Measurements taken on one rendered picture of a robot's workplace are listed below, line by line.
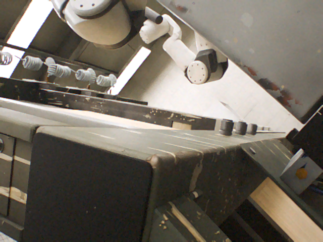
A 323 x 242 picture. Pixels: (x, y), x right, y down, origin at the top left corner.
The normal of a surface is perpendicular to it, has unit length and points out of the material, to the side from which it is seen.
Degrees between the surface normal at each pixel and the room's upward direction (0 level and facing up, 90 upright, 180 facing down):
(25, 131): 90
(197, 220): 90
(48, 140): 90
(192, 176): 148
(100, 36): 128
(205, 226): 90
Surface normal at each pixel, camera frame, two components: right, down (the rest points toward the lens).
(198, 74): -0.62, 0.22
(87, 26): -0.18, 0.95
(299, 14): -0.44, -0.03
